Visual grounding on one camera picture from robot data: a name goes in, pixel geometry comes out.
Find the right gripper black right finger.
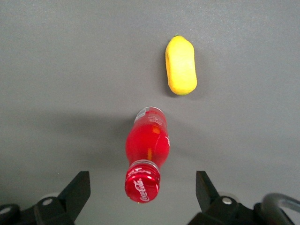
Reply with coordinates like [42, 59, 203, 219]
[195, 170, 265, 225]

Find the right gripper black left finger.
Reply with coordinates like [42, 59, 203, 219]
[0, 171, 91, 225]

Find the red coke bottle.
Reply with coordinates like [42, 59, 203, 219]
[124, 106, 172, 204]

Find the yellow toy lemon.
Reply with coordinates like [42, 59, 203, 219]
[165, 34, 198, 96]

